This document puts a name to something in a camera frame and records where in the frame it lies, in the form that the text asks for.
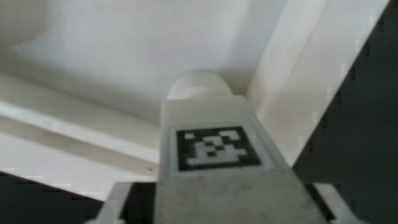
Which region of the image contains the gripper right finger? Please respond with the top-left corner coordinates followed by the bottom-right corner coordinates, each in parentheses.
top-left (315, 183), bottom-right (368, 224)

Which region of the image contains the white table leg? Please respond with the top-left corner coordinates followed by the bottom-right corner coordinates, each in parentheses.
top-left (155, 71), bottom-right (326, 224)

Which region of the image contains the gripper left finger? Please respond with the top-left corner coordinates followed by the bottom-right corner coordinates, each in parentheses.
top-left (88, 182), bottom-right (132, 224)

